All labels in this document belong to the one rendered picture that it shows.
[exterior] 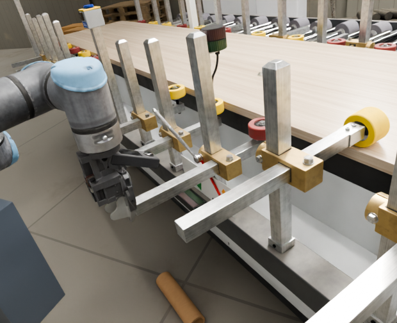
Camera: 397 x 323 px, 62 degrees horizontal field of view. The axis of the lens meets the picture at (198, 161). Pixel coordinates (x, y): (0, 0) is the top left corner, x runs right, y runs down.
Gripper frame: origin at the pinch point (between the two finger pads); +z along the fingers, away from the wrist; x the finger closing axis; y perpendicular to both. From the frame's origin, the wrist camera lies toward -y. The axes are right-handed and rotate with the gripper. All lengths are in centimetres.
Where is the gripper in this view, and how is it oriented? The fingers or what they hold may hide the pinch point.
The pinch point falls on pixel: (133, 215)
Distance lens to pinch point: 81.1
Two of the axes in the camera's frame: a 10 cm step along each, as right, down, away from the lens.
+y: -8.3, 3.7, -4.1
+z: 1.3, 8.5, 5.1
